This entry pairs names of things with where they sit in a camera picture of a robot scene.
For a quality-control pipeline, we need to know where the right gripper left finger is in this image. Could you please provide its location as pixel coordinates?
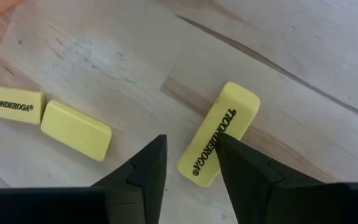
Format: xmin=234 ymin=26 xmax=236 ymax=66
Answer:
xmin=90 ymin=134 xmax=168 ymax=224

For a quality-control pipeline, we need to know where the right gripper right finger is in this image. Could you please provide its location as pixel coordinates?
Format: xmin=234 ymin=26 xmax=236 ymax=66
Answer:
xmin=215 ymin=133 xmax=335 ymax=224

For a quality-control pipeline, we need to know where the yellow rectangular eraser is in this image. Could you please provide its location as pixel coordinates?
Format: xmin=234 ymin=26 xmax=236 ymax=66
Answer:
xmin=177 ymin=81 xmax=261 ymax=189
xmin=0 ymin=85 xmax=45 ymax=125
xmin=40 ymin=99 xmax=113 ymax=162

